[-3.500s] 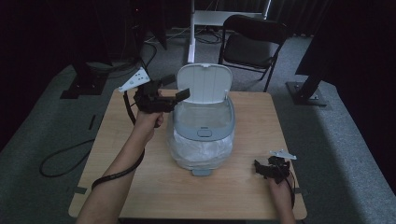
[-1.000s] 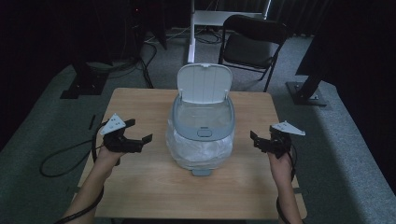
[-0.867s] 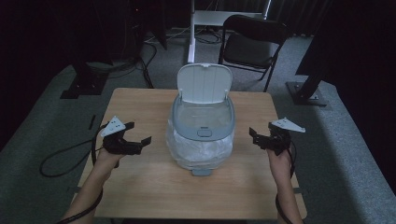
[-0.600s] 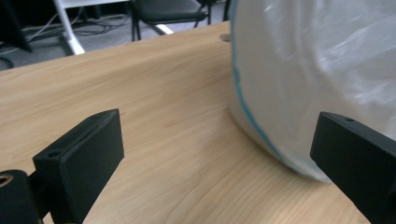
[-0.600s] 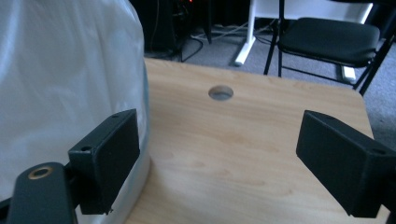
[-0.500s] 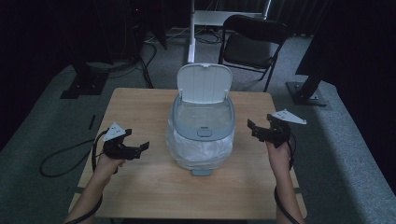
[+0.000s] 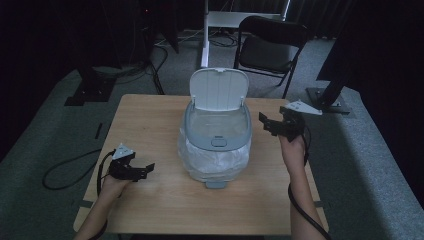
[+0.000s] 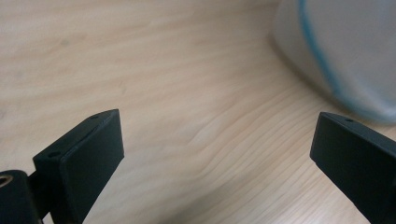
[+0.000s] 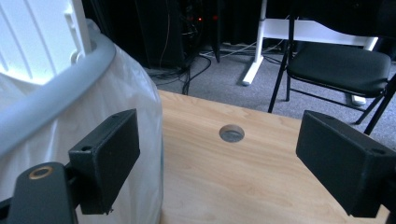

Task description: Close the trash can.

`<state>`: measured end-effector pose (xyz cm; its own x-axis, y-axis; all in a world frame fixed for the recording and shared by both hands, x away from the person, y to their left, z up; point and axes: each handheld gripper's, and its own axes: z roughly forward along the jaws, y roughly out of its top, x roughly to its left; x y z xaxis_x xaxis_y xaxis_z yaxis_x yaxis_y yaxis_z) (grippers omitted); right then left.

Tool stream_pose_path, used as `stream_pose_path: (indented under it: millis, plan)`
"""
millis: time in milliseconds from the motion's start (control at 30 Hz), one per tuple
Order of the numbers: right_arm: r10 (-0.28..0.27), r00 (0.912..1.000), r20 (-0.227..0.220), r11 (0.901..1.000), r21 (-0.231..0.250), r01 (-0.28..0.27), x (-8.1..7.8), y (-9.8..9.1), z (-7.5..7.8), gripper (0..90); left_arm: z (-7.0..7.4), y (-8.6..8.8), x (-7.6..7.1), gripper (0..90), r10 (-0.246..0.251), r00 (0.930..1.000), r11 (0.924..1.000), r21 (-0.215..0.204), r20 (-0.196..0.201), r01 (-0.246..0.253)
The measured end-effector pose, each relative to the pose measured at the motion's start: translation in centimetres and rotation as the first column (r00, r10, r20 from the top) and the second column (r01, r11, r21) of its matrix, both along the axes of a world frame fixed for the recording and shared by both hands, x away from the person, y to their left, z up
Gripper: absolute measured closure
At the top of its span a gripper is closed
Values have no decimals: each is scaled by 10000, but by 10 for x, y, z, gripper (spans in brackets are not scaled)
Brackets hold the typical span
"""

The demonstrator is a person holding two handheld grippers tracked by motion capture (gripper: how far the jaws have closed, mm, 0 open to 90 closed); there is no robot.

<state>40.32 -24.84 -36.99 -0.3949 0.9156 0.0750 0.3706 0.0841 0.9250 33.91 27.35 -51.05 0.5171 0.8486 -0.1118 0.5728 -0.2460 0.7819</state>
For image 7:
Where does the black folding chair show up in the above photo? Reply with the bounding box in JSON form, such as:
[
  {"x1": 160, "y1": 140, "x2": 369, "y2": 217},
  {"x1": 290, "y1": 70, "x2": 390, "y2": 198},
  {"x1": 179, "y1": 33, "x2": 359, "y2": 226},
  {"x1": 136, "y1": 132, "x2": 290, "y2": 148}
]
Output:
[{"x1": 233, "y1": 15, "x2": 312, "y2": 100}]

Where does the person's left hand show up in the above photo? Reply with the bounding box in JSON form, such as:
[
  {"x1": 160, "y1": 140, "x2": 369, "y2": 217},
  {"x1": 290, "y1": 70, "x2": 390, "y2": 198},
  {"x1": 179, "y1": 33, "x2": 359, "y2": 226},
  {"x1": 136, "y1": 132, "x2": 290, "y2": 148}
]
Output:
[{"x1": 99, "y1": 174, "x2": 134, "y2": 200}]

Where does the white desk frame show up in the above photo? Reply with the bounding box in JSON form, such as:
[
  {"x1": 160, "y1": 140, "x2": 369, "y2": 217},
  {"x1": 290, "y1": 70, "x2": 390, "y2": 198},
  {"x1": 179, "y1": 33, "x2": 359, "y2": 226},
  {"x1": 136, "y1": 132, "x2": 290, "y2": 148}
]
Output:
[{"x1": 199, "y1": 0, "x2": 292, "y2": 69}]

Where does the person's right hand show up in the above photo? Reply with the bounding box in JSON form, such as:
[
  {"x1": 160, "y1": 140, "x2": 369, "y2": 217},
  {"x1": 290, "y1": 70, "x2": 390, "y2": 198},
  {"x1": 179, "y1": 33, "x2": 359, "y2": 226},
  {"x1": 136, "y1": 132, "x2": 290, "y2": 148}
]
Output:
[{"x1": 278, "y1": 133, "x2": 308, "y2": 169}]

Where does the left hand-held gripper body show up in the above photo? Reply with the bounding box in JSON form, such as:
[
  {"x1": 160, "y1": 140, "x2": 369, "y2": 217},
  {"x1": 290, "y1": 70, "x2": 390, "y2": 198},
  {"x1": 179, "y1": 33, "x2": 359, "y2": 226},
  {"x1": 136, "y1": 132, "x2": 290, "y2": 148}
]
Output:
[{"x1": 107, "y1": 143, "x2": 142, "y2": 183}]

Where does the white grey pedal trash can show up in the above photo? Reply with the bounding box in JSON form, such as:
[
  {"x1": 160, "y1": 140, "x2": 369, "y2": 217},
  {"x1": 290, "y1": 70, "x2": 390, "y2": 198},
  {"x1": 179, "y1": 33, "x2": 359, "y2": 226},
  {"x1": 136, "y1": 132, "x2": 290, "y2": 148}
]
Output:
[{"x1": 178, "y1": 67, "x2": 253, "y2": 190}]

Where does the black cable on floor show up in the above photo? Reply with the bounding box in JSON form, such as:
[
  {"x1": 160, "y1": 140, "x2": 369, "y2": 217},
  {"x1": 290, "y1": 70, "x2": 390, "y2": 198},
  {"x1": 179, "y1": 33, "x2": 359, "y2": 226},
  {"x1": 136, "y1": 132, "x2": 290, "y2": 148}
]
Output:
[{"x1": 42, "y1": 148, "x2": 103, "y2": 191}]

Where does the black stand with base plate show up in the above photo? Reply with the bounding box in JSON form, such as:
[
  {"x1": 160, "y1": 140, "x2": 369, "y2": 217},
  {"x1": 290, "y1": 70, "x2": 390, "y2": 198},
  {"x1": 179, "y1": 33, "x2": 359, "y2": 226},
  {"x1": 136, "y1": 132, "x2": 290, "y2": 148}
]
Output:
[
  {"x1": 63, "y1": 64, "x2": 118, "y2": 107},
  {"x1": 305, "y1": 33, "x2": 352, "y2": 116}
]

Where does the clear plastic trash bag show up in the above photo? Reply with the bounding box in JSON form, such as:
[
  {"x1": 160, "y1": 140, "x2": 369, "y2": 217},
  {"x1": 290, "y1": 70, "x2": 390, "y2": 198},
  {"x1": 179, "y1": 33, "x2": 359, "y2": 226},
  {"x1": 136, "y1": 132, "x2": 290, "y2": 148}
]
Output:
[{"x1": 177, "y1": 109, "x2": 252, "y2": 184}]

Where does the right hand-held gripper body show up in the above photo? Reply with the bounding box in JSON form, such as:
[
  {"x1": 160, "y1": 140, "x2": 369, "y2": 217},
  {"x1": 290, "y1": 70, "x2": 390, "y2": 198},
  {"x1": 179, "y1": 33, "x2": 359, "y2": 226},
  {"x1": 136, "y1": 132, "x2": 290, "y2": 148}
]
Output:
[{"x1": 279, "y1": 99, "x2": 324, "y2": 143}]

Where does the black tripod stand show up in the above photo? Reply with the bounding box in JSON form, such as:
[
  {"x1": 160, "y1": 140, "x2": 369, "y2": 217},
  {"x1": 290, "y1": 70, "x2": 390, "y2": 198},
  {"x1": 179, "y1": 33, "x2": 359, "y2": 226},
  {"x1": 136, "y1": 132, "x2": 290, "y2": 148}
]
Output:
[{"x1": 141, "y1": 26, "x2": 166, "y2": 96}]

